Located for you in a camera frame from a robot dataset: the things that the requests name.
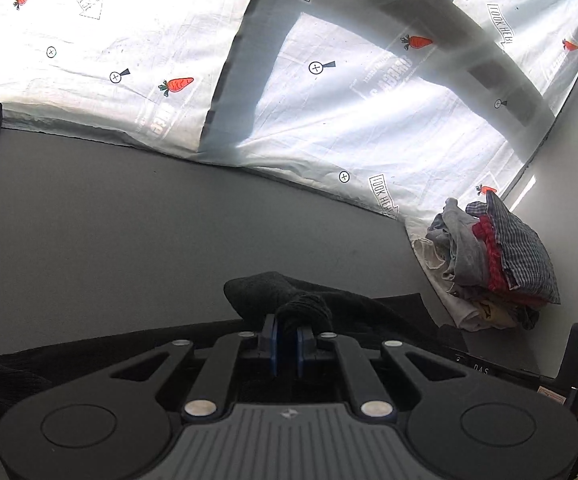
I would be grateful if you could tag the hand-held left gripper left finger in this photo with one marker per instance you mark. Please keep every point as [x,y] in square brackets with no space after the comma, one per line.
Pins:
[269,347]

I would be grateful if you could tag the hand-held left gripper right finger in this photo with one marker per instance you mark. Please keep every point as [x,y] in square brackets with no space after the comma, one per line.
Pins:
[302,349]

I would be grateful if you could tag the black knit sweater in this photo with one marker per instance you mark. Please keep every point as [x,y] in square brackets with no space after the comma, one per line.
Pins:
[269,292]

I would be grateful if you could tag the stack of folded clothes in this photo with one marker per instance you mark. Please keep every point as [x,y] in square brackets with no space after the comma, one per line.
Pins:
[514,255]

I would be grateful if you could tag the white carrot-print sheet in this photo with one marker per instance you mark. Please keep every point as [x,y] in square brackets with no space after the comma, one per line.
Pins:
[119,35]

